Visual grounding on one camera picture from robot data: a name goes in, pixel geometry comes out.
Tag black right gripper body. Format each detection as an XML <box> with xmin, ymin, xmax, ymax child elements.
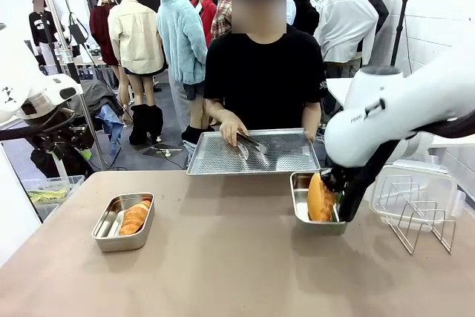
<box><xmin>329</xmin><ymin>137</ymin><xmax>401</xmax><ymax>195</ymax></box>

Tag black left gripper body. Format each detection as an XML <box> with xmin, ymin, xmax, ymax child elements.
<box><xmin>65</xmin><ymin>123</ymin><xmax>96</xmax><ymax>151</ymax></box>

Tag round orange bread bun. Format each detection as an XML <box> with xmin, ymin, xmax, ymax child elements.
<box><xmin>307</xmin><ymin>171</ymin><xmax>338</xmax><ymax>223</ymax></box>

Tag clear plastic latch lid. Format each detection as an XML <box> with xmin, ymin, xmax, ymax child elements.
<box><xmin>369</xmin><ymin>163</ymin><xmax>465</xmax><ymax>223</ymax></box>
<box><xmin>391</xmin><ymin>159</ymin><xmax>448</xmax><ymax>175</ymax></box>

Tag metal kitchen tongs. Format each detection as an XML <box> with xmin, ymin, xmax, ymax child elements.
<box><xmin>235</xmin><ymin>130</ymin><xmax>272</xmax><ymax>169</ymax></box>

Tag long golden croissant bread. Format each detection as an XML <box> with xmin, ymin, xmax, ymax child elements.
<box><xmin>118</xmin><ymin>200</ymin><xmax>152</xmax><ymax>236</ymax></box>

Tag perforated metal baking tray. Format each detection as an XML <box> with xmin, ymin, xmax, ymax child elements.
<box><xmin>186</xmin><ymin>127</ymin><xmax>322</xmax><ymax>177</ymax></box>

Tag person's left forearm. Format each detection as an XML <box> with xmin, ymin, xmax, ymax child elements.
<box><xmin>302</xmin><ymin>101</ymin><xmax>322</xmax><ymax>131</ymax></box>

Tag person's right forearm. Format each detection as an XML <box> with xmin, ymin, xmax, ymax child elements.
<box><xmin>205</xmin><ymin>97</ymin><xmax>234</xmax><ymax>122</ymax></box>

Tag person's left hand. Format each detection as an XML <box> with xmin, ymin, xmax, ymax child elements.
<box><xmin>303</xmin><ymin>125</ymin><xmax>319</xmax><ymax>144</ymax></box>

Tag person's right hand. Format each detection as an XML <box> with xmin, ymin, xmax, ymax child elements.
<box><xmin>219</xmin><ymin>111</ymin><xmax>249</xmax><ymax>147</ymax></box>

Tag silver light stand pole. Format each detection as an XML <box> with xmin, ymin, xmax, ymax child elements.
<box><xmin>36</xmin><ymin>0</ymin><xmax>111</xmax><ymax>170</ymax></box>

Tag rectangular steel container with bun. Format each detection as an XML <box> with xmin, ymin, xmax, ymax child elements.
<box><xmin>289</xmin><ymin>171</ymin><xmax>349</xmax><ymax>236</ymax></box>

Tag clear plastic storage bin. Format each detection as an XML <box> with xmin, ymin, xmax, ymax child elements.
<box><xmin>20</xmin><ymin>174</ymin><xmax>85</xmax><ymax>222</ymax></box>

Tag blue cloth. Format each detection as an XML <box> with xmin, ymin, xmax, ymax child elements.
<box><xmin>94</xmin><ymin>104</ymin><xmax>126</xmax><ymax>157</ymax></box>

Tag grey jacket pile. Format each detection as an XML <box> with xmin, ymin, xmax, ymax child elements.
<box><xmin>69</xmin><ymin>79</ymin><xmax>125</xmax><ymax>118</ymax></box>

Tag yellow green bag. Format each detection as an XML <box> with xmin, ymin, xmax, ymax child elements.
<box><xmin>27</xmin><ymin>187</ymin><xmax>71</xmax><ymax>206</ymax></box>

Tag white table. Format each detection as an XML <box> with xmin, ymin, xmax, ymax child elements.
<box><xmin>325</xmin><ymin>77</ymin><xmax>358</xmax><ymax>108</ymax></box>

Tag rectangular steel container with croissant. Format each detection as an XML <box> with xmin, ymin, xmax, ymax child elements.
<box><xmin>91</xmin><ymin>192</ymin><xmax>156</xmax><ymax>253</ymax></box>

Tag mannequin in dark red top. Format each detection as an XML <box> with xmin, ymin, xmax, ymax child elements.
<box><xmin>89</xmin><ymin>0</ymin><xmax>120</xmax><ymax>68</ymax></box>

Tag mannequin in cream jacket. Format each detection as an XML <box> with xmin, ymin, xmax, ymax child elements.
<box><xmin>107</xmin><ymin>0</ymin><xmax>167</xmax><ymax>110</ymax></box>

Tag person in black sweatshirt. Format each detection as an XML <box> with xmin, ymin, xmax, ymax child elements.
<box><xmin>28</xmin><ymin>0</ymin><xmax>59</xmax><ymax>68</ymax></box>

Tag person in black t-shirt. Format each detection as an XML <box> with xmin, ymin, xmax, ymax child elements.
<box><xmin>203</xmin><ymin>0</ymin><xmax>330</xmax><ymax>136</ymax></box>

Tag mannequin in light blue fleece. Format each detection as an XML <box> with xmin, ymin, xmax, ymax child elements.
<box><xmin>156</xmin><ymin>0</ymin><xmax>209</xmax><ymax>131</ymax></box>

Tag mannequin in white shirt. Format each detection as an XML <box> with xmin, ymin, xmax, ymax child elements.
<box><xmin>314</xmin><ymin>0</ymin><xmax>380</xmax><ymax>79</ymax></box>

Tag black tripod stand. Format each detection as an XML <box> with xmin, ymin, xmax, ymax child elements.
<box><xmin>389</xmin><ymin>0</ymin><xmax>412</xmax><ymax>69</ymax></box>

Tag mannequin in black top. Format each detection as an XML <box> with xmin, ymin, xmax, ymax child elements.
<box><xmin>355</xmin><ymin>0</ymin><xmax>390</xmax><ymax>38</ymax></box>

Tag mannequin in black jacket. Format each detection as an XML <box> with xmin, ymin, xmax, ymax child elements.
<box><xmin>284</xmin><ymin>0</ymin><xmax>321</xmax><ymax>38</ymax></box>

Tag mannequin in red jacket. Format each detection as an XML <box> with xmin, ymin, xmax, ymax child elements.
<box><xmin>191</xmin><ymin>0</ymin><xmax>218</xmax><ymax>49</ymax></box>

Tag mannequin in plaid hooded shirt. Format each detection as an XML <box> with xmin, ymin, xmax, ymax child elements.
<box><xmin>210</xmin><ymin>0</ymin><xmax>234</xmax><ymax>40</ymax></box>

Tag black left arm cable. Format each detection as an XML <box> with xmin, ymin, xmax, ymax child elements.
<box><xmin>0</xmin><ymin>111</ymin><xmax>77</xmax><ymax>142</ymax></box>

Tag metal wire lid rack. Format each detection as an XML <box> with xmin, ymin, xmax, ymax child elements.
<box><xmin>385</xmin><ymin>175</ymin><xmax>457</xmax><ymax>255</ymax></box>

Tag white pedestal panel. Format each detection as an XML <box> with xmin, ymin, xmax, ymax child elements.
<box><xmin>0</xmin><ymin>142</ymin><xmax>42</xmax><ymax>269</ymax></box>

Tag black right arm hose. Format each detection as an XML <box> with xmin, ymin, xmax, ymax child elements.
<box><xmin>413</xmin><ymin>108</ymin><xmax>475</xmax><ymax>140</ymax></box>

